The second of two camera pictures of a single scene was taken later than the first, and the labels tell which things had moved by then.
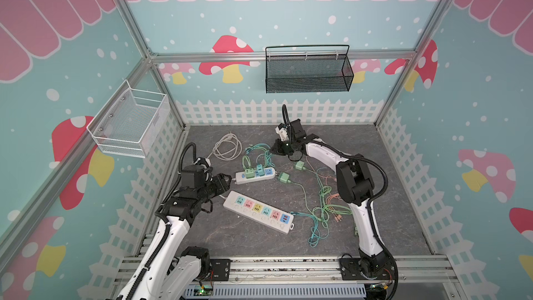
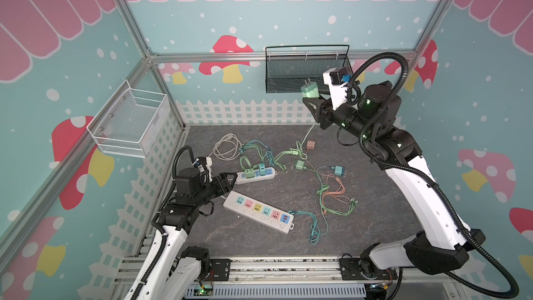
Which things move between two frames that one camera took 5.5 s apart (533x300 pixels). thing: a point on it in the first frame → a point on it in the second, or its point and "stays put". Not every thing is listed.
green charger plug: (250, 173) stays put
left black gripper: (221, 183) stays put
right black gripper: (281, 146) → (323, 110)
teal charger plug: (259, 169) stays put
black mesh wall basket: (303, 69) stays put
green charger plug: (284, 177) → (310, 89)
